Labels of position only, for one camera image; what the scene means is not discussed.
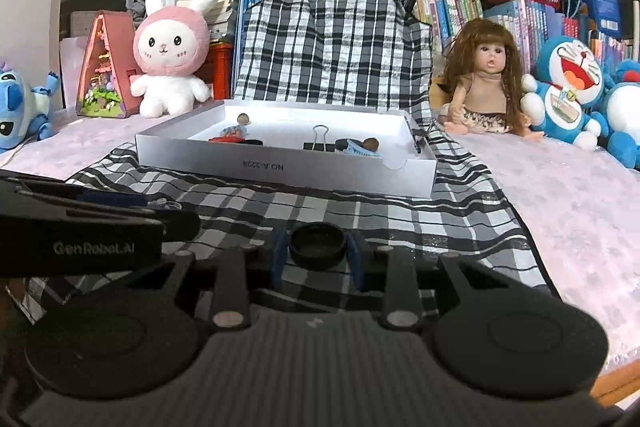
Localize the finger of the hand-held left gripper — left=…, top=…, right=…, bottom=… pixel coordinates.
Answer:
left=0, top=177, right=157, bottom=210
left=65, top=209, right=202, bottom=242

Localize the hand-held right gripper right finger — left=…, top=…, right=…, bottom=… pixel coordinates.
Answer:
left=345, top=229, right=527, bottom=332

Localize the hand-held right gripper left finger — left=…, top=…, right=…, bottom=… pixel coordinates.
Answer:
left=127, top=227, right=292, bottom=331

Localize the black toy bowl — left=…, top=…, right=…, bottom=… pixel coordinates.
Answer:
left=289, top=223, right=349, bottom=272

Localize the white cardboard box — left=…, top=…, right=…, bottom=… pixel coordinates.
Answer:
left=135, top=99, right=439, bottom=200

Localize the blue white patterned clip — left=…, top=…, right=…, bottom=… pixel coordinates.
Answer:
left=341, top=141, right=381, bottom=158

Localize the blue alien plush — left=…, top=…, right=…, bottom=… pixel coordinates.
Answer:
left=0, top=57, right=61, bottom=153

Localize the pink triangular house model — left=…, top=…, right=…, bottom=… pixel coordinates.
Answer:
left=76, top=10, right=144, bottom=118

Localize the red plastic crate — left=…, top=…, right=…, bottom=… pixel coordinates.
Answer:
left=200, top=42, right=236, bottom=100

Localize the pink white rabbit plush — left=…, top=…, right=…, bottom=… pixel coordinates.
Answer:
left=131, top=0, right=224, bottom=118

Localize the row of blue books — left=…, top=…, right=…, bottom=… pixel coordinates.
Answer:
left=232, top=0, right=271, bottom=100

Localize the pink fuzzy blanket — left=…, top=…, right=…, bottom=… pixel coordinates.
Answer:
left=0, top=104, right=640, bottom=388

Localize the long-haired brown doll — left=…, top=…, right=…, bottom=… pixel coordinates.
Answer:
left=437, top=18, right=546, bottom=143

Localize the black white checked cloth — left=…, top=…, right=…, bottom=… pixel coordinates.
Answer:
left=25, top=0, right=562, bottom=324

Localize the blue cat plush with bell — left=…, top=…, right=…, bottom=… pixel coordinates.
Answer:
left=521, top=36, right=609, bottom=152

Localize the row of colourful books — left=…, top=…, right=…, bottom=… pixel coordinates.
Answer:
left=417, top=0, right=640, bottom=68

